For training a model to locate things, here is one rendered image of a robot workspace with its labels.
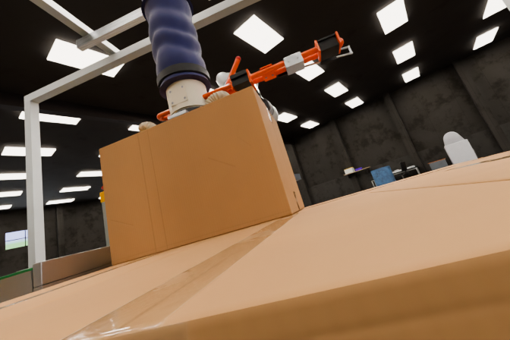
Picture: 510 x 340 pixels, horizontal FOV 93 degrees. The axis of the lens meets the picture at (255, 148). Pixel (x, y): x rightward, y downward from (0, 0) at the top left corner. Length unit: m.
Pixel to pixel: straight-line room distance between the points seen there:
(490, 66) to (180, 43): 14.08
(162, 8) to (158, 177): 0.76
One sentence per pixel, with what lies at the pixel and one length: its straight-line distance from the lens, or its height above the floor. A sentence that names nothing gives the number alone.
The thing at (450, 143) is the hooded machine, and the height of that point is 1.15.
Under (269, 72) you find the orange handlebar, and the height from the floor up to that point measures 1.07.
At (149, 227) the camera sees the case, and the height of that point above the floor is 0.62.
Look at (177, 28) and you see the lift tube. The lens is 1.20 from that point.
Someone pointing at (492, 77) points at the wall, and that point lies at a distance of 14.52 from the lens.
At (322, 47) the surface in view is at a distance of 0.99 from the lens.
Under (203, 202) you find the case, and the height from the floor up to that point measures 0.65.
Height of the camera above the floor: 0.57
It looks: 15 degrees up
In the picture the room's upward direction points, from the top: 16 degrees counter-clockwise
